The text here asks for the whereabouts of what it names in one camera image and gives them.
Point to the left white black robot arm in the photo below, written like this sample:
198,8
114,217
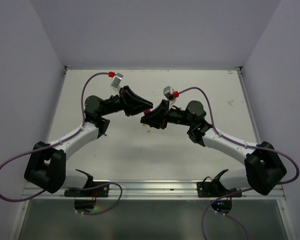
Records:
47,166

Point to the black marker pen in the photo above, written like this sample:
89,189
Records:
147,112

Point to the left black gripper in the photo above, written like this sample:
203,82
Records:
131,102

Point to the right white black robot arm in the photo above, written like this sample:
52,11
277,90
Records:
263,169

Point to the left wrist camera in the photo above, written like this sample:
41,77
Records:
116,80

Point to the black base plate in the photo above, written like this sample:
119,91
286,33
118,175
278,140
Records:
214,190
91,189

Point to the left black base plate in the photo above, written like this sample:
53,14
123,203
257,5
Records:
91,189

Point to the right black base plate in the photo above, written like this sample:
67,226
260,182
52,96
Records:
214,190

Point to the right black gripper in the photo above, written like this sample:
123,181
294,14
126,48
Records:
159,113

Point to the aluminium mounting rail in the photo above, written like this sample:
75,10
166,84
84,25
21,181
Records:
155,190

